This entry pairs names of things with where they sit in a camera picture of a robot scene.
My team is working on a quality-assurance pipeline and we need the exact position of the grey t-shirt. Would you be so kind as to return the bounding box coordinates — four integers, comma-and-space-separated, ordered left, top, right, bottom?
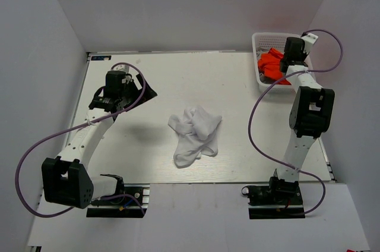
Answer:
256, 50, 269, 83

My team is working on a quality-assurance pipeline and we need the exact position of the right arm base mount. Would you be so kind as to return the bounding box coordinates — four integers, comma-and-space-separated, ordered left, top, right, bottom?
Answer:
241, 177, 305, 220

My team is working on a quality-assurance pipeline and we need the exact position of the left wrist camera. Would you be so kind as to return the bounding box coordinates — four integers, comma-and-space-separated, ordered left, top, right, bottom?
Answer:
111, 64, 129, 74

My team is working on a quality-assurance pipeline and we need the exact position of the orange t-shirt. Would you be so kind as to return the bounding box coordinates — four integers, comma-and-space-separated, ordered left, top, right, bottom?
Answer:
265, 48, 283, 84

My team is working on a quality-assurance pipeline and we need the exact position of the blue table label sticker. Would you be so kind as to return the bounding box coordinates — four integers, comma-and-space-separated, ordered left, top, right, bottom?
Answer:
91, 55, 112, 61

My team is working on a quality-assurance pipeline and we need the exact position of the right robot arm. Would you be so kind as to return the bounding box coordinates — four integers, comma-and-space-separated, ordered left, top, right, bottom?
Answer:
268, 33, 335, 204

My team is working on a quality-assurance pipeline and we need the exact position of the white t-shirt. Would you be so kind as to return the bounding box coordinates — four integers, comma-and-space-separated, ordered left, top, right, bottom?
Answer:
167, 105, 222, 168

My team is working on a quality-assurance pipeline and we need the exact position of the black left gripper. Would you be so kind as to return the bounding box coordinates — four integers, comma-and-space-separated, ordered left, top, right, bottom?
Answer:
120, 74, 157, 112

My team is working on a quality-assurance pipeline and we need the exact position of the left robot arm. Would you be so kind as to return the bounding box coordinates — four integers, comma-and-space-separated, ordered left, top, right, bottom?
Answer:
42, 70, 157, 209

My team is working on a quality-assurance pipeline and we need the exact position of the white plastic laundry basket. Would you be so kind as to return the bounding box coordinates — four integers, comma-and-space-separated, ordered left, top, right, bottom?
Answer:
251, 31, 312, 95

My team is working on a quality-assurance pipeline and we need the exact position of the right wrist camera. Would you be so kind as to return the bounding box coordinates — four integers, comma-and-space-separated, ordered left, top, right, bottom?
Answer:
300, 32, 318, 55

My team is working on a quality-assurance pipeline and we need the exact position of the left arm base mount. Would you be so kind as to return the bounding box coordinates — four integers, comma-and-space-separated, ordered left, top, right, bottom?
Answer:
86, 184, 150, 219

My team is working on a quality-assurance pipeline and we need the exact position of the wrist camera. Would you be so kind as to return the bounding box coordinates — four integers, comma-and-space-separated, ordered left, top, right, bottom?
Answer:
111, 64, 129, 74
300, 32, 318, 55

